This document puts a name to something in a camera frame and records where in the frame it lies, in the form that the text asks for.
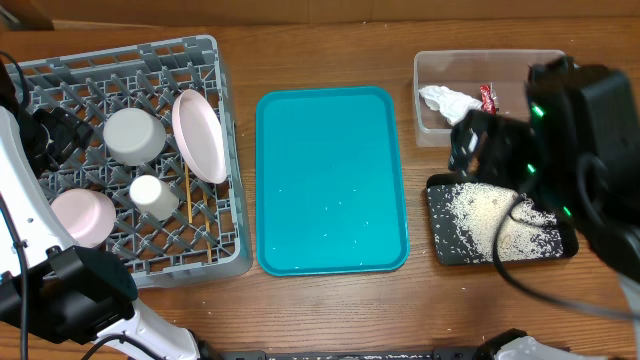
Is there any red snack wrapper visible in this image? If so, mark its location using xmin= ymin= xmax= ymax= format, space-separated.
xmin=480 ymin=84 xmax=499 ymax=115

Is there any white cup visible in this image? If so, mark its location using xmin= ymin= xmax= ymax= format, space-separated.
xmin=129 ymin=175 xmax=180 ymax=220

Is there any grey white bowl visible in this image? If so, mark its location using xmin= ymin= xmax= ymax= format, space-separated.
xmin=103 ymin=108 xmax=166 ymax=166

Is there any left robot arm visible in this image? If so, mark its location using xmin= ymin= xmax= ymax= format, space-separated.
xmin=1 ymin=66 xmax=219 ymax=359

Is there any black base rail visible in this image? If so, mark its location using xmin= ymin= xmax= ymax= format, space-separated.
xmin=220 ymin=346 xmax=477 ymax=360

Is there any white napkin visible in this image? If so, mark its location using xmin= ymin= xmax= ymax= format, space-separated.
xmin=418 ymin=85 xmax=483 ymax=126

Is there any grey plastic dish rack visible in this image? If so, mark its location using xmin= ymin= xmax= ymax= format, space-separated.
xmin=7 ymin=35 xmax=253 ymax=288

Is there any wooden chopstick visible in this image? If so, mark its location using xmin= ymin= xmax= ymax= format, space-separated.
xmin=184 ymin=160 xmax=193 ymax=224
xmin=202 ymin=191 xmax=212 ymax=263

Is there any black tray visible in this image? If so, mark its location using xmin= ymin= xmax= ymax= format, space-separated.
xmin=425 ymin=172 xmax=580 ymax=267

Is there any large white plate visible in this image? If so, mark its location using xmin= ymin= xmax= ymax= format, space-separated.
xmin=171 ymin=89 xmax=227 ymax=184

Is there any teal serving tray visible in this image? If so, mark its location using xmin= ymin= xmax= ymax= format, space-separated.
xmin=256 ymin=86 xmax=410 ymax=277

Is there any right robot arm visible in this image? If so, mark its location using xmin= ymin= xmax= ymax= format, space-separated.
xmin=449 ymin=56 xmax=639 ymax=324

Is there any clear plastic bin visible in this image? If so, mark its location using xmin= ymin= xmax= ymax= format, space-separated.
xmin=413 ymin=49 xmax=564 ymax=147

